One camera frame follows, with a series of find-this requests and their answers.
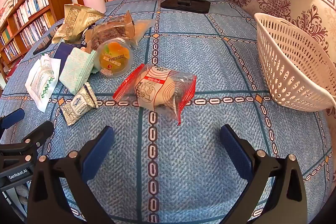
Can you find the beige printed snack packet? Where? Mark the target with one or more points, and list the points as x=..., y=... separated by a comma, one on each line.
x=76, y=19

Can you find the brown snack packet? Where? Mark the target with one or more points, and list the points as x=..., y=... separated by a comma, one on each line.
x=105, y=31

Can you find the blue patterned tablecloth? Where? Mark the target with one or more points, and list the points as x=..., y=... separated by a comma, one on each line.
x=183, y=56

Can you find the navy label mint snack packet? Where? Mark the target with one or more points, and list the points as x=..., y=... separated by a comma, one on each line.
x=63, y=50

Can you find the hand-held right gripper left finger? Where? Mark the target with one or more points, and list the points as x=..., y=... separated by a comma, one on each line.
x=98, y=153

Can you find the rows of books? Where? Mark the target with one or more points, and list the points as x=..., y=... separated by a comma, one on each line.
x=29, y=6

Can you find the red-edged clear bun packet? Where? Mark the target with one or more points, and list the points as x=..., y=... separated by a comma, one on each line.
x=155, y=90

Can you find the clear rice cracker packet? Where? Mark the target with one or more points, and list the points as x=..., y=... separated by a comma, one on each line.
x=141, y=27

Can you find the orange jelly cup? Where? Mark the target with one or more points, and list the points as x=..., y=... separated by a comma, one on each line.
x=114, y=56

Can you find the white green-print snack packet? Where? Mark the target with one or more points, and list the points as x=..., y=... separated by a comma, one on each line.
x=42, y=82

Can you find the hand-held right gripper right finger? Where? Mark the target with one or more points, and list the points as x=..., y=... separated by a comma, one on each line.
x=236, y=153

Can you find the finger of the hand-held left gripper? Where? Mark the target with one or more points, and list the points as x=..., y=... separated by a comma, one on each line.
x=13, y=116
x=39, y=133

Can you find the small patterned cookie packet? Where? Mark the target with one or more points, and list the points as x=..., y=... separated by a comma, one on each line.
x=77, y=106

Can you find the white plastic basket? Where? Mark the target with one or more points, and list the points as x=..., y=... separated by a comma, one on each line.
x=288, y=69

